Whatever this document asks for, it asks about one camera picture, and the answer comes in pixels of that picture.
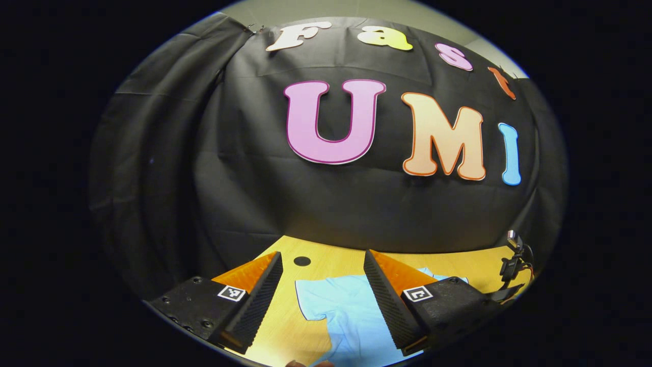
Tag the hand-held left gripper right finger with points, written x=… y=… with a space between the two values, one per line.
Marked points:
x=384 y=300

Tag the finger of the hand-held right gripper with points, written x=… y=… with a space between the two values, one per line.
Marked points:
x=509 y=292

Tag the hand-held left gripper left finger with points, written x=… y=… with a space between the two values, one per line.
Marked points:
x=260 y=300

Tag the light blue T-shirt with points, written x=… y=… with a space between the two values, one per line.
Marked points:
x=351 y=316

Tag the black backdrop cloth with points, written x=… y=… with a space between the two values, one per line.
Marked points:
x=229 y=178

